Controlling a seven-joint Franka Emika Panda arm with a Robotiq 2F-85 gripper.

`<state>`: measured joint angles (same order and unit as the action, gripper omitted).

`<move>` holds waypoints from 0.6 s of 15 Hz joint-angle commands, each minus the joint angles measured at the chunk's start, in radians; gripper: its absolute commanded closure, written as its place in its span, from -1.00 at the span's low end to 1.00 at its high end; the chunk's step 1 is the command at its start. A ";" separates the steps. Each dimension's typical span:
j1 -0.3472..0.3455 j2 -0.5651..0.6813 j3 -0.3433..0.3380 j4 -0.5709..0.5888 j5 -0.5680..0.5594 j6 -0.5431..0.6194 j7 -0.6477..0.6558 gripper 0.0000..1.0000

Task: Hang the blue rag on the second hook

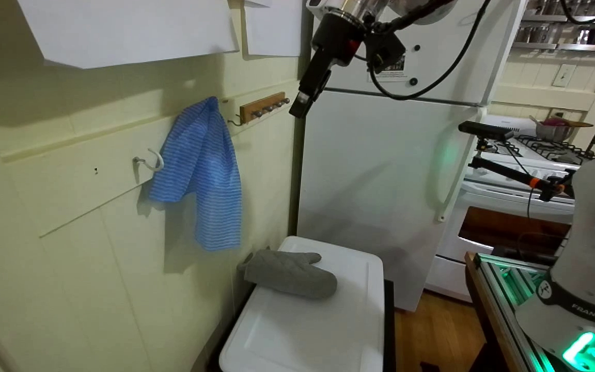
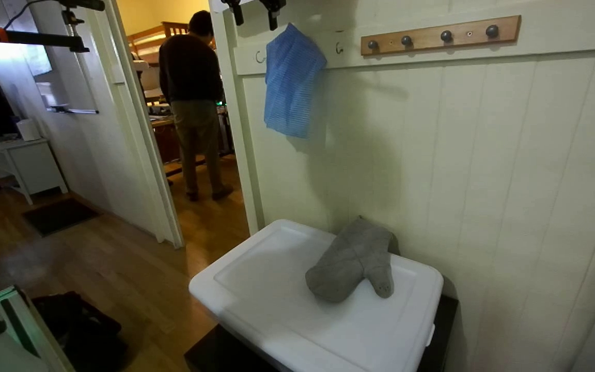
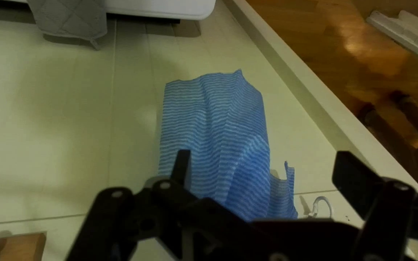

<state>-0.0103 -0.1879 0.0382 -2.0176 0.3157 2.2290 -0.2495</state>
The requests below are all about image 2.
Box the white side table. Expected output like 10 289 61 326
0 133 71 207

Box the wooden shelf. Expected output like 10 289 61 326
127 19 193 64

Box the person in dark shirt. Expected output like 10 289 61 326
157 7 235 203

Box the wooden peg rack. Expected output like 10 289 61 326
360 12 523 60

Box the grey oven mitt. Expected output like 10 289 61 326
304 215 401 306

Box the black bag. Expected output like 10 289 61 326
31 289 133 372

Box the grey wall shelf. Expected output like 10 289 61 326
46 101 102 118

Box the blue rag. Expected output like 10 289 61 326
262 23 329 140

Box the white plastic storage bin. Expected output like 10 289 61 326
188 217 447 372

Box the dark floor mat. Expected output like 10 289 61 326
21 196 100 238

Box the black boom with orange band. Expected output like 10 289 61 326
0 25 92 54

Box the small white box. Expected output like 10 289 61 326
15 118 44 143

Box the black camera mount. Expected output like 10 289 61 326
56 0 107 26

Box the white door frame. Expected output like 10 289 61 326
100 0 266 248

